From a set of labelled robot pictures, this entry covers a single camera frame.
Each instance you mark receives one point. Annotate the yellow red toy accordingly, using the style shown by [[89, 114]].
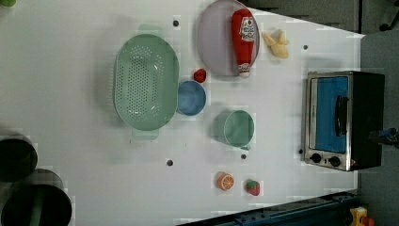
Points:
[[360, 217]]

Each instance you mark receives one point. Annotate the green perforated colander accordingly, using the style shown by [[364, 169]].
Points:
[[146, 79]]

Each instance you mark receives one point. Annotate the toy orange half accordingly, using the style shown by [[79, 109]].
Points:
[[224, 181]]

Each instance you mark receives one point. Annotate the red ketchup bottle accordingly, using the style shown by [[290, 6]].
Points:
[[242, 33]]

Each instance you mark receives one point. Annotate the blue metal rail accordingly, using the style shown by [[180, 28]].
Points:
[[329, 210]]

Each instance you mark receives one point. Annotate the black toaster oven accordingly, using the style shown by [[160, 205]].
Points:
[[342, 110]]

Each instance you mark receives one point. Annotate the green spatula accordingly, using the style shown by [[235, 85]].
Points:
[[37, 206]]

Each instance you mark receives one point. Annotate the small red toy fruit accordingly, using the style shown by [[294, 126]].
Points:
[[200, 75]]

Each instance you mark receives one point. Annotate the green cylinder at table edge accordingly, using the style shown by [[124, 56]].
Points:
[[7, 3]]

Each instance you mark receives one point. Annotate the black cylinder with spatula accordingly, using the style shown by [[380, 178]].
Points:
[[57, 206]]

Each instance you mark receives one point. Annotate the black cylinder cup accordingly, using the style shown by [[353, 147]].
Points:
[[18, 158]]

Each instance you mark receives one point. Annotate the blue bowl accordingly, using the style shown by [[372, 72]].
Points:
[[191, 98]]

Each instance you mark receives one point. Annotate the grey round plate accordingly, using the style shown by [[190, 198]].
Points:
[[214, 38]]

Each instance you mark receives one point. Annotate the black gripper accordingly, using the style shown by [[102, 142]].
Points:
[[386, 137]]

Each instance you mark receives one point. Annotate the toy strawberry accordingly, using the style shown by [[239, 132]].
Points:
[[253, 188]]

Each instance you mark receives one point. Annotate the green mug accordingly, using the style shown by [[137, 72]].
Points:
[[235, 128]]

